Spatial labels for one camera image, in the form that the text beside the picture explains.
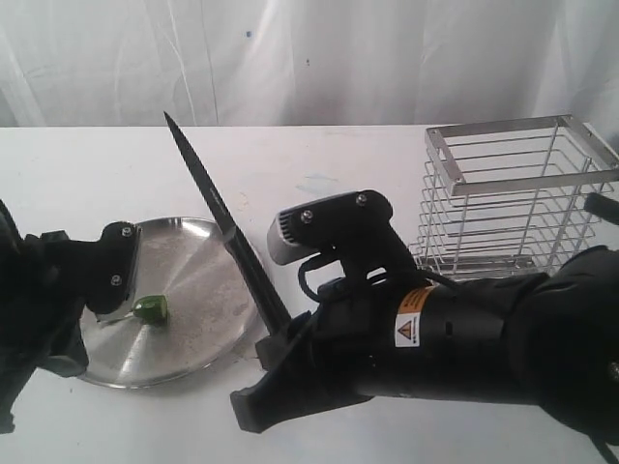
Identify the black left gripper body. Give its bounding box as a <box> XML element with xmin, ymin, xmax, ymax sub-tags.
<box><xmin>19</xmin><ymin>231</ymin><xmax>90</xmax><ymax>377</ymax></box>

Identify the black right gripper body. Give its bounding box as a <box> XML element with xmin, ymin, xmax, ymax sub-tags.
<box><xmin>284</xmin><ymin>278</ymin><xmax>401</xmax><ymax>401</ymax></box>

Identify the black kitchen knife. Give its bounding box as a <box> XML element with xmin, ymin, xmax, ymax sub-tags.
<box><xmin>163</xmin><ymin>112</ymin><xmax>291</xmax><ymax>334</ymax></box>

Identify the green vegetable with stem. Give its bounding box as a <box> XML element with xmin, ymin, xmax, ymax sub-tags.
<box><xmin>99</xmin><ymin>294</ymin><xmax>171</xmax><ymax>328</ymax></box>

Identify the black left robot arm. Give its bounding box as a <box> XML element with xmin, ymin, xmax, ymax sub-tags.
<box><xmin>1</xmin><ymin>205</ymin><xmax>104</xmax><ymax>434</ymax></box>

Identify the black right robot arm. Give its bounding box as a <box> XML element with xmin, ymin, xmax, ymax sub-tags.
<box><xmin>230</xmin><ymin>246</ymin><xmax>618</xmax><ymax>463</ymax></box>

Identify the round steel plate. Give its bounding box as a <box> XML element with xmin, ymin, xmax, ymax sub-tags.
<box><xmin>80</xmin><ymin>217</ymin><xmax>258</xmax><ymax>389</ymax></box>

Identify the white backdrop curtain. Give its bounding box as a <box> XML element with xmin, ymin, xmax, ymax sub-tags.
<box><xmin>1</xmin><ymin>1</ymin><xmax>618</xmax><ymax>135</ymax></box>

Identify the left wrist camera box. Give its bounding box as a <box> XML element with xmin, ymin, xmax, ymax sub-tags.
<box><xmin>86</xmin><ymin>221</ymin><xmax>141</xmax><ymax>322</ymax></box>

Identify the wire metal utensil rack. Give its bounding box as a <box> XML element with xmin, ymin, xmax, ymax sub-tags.
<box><xmin>410</xmin><ymin>115</ymin><xmax>618</xmax><ymax>280</ymax></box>

